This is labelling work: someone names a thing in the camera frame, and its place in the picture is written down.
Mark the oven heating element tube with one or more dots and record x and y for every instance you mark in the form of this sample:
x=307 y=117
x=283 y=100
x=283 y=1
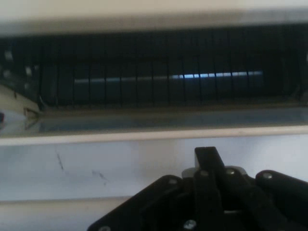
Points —
x=204 y=75

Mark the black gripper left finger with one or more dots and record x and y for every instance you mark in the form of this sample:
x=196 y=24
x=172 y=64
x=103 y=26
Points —
x=154 y=204

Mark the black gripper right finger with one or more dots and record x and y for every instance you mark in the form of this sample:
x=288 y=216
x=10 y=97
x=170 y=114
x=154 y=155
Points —
x=264 y=204

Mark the white toaster oven body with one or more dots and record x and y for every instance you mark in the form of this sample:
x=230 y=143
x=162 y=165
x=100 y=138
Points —
x=144 y=18

